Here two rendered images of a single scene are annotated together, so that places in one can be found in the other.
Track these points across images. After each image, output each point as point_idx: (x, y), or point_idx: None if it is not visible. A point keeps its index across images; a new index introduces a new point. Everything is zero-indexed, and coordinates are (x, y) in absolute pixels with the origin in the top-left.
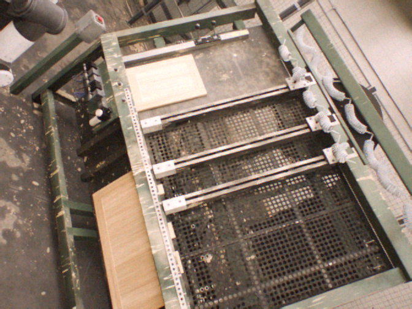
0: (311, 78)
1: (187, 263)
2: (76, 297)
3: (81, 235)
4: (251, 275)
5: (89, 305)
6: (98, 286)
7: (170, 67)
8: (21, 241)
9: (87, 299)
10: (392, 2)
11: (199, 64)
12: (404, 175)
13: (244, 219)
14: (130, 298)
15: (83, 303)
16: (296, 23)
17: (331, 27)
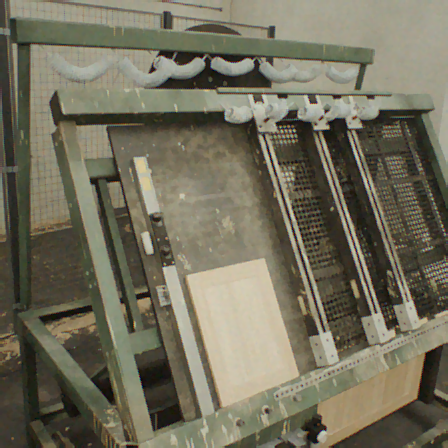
0: (259, 96)
1: (440, 306)
2: (424, 441)
3: None
4: (438, 243)
5: (380, 440)
6: (353, 438)
7: (217, 318)
8: None
9: (377, 444)
10: None
11: (203, 263)
12: (307, 54)
13: (400, 239)
14: (408, 382)
15: (386, 446)
16: (21, 58)
17: None
